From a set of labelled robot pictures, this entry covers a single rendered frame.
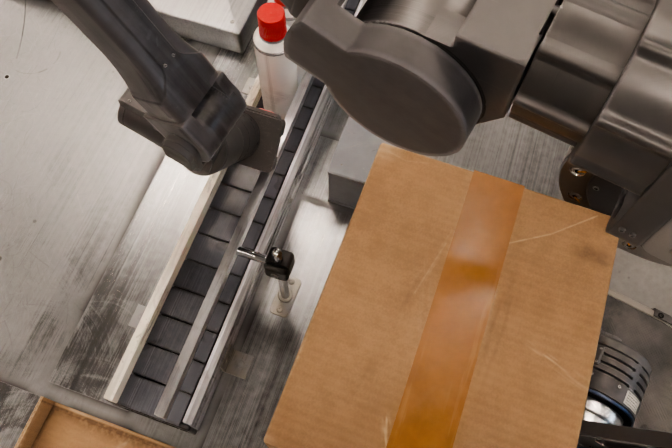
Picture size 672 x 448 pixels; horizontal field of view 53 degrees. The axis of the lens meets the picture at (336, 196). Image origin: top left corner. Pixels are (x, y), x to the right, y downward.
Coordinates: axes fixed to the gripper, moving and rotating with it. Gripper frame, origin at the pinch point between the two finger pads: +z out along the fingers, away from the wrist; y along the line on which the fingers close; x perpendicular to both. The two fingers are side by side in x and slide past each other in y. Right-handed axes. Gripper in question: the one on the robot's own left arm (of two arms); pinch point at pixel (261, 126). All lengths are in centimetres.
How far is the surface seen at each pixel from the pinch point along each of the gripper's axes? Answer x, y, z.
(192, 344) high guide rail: 21.0, -4.2, -20.9
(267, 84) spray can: -5.5, 0.6, 0.2
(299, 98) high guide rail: -4.8, -3.8, 1.2
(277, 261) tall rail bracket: 11.2, -9.7, -14.8
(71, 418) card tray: 37.9, 9.4, -18.5
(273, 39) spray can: -11.6, -0.5, -5.4
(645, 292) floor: 32, -84, 96
